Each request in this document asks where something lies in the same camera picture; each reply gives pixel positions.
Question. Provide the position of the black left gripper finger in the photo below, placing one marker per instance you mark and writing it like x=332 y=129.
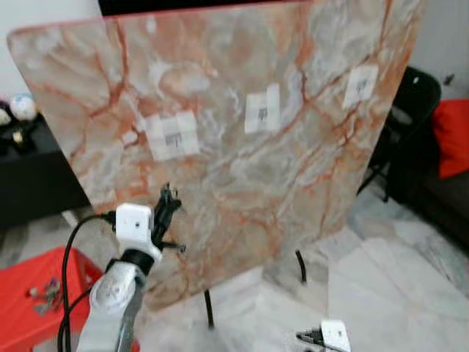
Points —
x=174 y=247
x=170 y=201

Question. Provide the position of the bunch of metal keys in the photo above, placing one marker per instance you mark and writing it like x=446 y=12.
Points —
x=45 y=293

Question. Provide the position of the marble pattern folding table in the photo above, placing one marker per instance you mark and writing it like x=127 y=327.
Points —
x=256 y=191

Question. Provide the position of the black low sideboard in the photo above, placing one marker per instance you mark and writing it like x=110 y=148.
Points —
x=37 y=183

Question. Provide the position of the dark sofa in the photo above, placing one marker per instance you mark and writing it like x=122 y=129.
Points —
x=440 y=205

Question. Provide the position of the red cushion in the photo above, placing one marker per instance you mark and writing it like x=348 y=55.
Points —
x=453 y=139

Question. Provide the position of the red plastic stool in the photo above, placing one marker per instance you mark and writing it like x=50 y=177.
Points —
x=18 y=326

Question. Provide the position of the white round ornament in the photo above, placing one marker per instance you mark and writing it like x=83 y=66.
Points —
x=23 y=108

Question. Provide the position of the black folding chair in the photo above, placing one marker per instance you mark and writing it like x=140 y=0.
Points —
x=414 y=95

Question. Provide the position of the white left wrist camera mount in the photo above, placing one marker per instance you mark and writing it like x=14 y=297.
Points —
x=134 y=224

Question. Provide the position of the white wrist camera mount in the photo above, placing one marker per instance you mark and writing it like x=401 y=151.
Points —
x=134 y=224
x=335 y=337

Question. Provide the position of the white taped wall hook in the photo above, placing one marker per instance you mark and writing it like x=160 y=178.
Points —
x=262 y=110
x=172 y=136
x=361 y=86

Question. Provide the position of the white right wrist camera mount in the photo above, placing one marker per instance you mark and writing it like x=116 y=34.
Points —
x=335 y=337

